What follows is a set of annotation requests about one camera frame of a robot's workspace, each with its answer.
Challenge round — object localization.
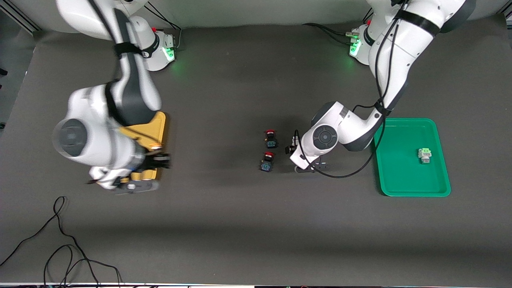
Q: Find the yellow plastic tray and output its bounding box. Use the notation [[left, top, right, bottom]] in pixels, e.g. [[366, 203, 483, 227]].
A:
[[118, 111, 167, 181]]

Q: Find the dark grey table mat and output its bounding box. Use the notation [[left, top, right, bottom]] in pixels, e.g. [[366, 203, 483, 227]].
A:
[[0, 16, 512, 285]]

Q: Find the green plastic tray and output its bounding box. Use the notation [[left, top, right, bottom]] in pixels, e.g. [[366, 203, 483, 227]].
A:
[[373, 118, 452, 197]]

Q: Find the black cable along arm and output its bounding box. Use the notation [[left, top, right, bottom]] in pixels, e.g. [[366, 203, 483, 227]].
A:
[[294, 0, 408, 179]]

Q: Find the thin black loose cable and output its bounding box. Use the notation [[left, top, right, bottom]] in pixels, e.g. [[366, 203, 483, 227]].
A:
[[0, 196, 122, 288]]

